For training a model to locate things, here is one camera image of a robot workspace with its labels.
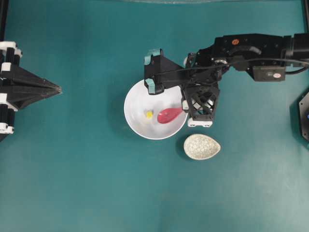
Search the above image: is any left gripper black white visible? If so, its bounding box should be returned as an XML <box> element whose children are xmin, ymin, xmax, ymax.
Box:
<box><xmin>0</xmin><ymin>41</ymin><xmax>62</xmax><ymax>142</ymax></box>

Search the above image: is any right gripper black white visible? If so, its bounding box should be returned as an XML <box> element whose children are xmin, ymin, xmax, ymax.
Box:
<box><xmin>181</xmin><ymin>51</ymin><xmax>220</xmax><ymax>128</ymax></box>

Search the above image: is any red plastic soup spoon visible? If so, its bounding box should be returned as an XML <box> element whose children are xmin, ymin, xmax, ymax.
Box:
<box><xmin>157</xmin><ymin>107</ymin><xmax>183</xmax><ymax>124</ymax></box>

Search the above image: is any yellow hexagonal prism block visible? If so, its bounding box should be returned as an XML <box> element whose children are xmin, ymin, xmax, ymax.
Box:
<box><xmin>145</xmin><ymin>111</ymin><xmax>153</xmax><ymax>119</ymax></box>

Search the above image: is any black hexagonal arm base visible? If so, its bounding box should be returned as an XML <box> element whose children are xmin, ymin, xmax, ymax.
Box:
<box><xmin>296</xmin><ymin>90</ymin><xmax>309</xmax><ymax>147</ymax></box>

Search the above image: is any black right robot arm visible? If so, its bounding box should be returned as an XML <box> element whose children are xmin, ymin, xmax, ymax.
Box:
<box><xmin>182</xmin><ymin>33</ymin><xmax>309</xmax><ymax>127</ymax></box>

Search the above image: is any speckled ceramic spoon rest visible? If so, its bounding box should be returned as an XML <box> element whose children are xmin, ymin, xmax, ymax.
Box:
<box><xmin>183</xmin><ymin>134</ymin><xmax>221</xmax><ymax>160</ymax></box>

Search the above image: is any white round bowl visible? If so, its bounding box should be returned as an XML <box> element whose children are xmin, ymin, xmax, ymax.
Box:
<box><xmin>124</xmin><ymin>80</ymin><xmax>187</xmax><ymax>140</ymax></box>

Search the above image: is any black camera cable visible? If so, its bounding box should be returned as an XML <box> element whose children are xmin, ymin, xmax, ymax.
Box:
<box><xmin>149</xmin><ymin>57</ymin><xmax>309</xmax><ymax>80</ymax></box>

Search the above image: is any black left frame rail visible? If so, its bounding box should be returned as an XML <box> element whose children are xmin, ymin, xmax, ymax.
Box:
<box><xmin>0</xmin><ymin>0</ymin><xmax>9</xmax><ymax>42</ymax></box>

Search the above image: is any black frame rail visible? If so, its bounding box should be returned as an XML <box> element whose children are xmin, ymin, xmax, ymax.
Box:
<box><xmin>301</xmin><ymin>0</ymin><xmax>309</xmax><ymax>32</ymax></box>
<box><xmin>0</xmin><ymin>0</ymin><xmax>9</xmax><ymax>42</ymax></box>

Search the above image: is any black right frame rail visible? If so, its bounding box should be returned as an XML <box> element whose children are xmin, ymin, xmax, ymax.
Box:
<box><xmin>301</xmin><ymin>0</ymin><xmax>309</xmax><ymax>32</ymax></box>

